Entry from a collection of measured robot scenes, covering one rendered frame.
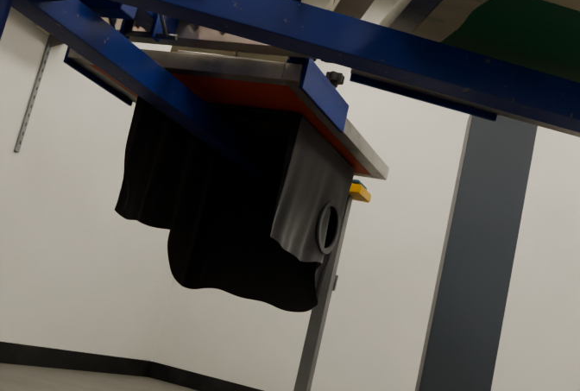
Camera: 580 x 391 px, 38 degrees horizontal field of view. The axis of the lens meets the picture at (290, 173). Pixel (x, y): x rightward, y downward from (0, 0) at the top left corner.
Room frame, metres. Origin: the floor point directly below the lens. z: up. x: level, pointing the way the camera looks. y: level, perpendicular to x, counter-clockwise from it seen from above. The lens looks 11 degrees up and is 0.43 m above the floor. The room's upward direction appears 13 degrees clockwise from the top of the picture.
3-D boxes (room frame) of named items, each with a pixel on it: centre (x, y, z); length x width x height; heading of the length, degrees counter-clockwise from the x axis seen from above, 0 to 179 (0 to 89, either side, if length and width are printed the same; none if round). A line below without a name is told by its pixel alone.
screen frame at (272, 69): (2.12, 0.14, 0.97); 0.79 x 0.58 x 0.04; 157
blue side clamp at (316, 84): (1.79, -0.02, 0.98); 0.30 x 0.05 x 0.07; 157
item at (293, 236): (2.10, -0.05, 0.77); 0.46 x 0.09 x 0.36; 157
